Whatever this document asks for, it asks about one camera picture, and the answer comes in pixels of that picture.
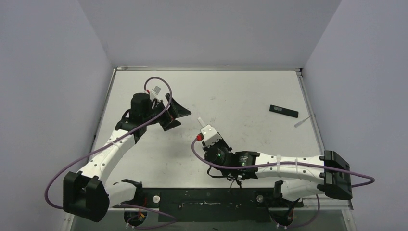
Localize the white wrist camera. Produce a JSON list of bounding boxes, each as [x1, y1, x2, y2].
[[196, 124, 222, 147], [149, 86, 162, 100]]

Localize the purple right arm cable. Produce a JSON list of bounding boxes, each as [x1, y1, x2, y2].
[[191, 137, 375, 189]]

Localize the white red remote control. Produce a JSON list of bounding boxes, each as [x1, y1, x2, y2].
[[197, 117, 206, 127]]

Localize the aluminium rail frame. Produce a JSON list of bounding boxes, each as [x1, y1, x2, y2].
[[302, 197, 354, 210]]

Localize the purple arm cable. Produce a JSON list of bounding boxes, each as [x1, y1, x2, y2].
[[44, 77, 173, 210], [191, 137, 375, 189]]

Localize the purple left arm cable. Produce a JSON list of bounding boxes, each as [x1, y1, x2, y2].
[[44, 77, 173, 210]]

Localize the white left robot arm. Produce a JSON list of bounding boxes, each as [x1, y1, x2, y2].
[[63, 92, 191, 222]]

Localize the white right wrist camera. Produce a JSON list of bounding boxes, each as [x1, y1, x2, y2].
[[196, 124, 222, 147]]

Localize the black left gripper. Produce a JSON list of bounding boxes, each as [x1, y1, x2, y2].
[[143, 94, 191, 131]]

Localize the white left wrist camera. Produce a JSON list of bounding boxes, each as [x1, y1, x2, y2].
[[149, 86, 162, 100]]

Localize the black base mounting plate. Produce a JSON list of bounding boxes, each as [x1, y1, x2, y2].
[[129, 188, 304, 222]]

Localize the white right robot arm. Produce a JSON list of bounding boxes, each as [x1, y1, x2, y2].
[[203, 141, 353, 206]]

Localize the black flat bar tool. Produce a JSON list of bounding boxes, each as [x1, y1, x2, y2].
[[269, 105, 299, 118]]

